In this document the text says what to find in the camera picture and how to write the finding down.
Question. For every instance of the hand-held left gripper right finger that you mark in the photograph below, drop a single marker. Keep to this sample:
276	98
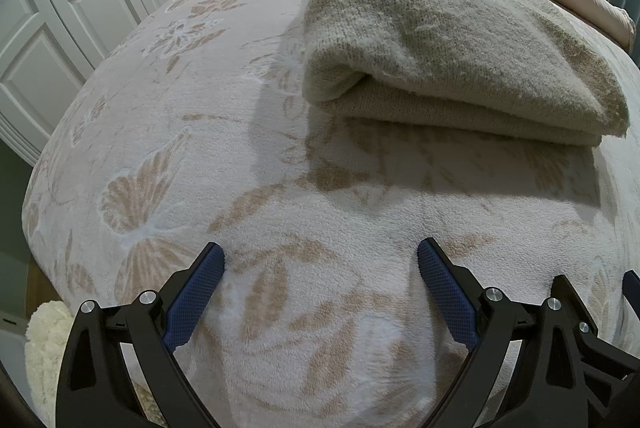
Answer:
447	295

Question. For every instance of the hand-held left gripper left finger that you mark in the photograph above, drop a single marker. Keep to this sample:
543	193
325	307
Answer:
192	298

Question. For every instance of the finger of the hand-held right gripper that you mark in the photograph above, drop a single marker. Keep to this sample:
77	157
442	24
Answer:
607	373
632	288

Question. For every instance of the beige knitted sweater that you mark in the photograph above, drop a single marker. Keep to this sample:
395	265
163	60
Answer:
440	38

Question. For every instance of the butterfly print bed blanket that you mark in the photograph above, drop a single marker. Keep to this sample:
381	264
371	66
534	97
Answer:
210	148

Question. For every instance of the white fluffy rug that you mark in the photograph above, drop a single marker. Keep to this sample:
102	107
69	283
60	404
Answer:
45	348

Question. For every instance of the white panelled wardrobe doors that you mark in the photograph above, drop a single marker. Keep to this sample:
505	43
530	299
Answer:
75	8

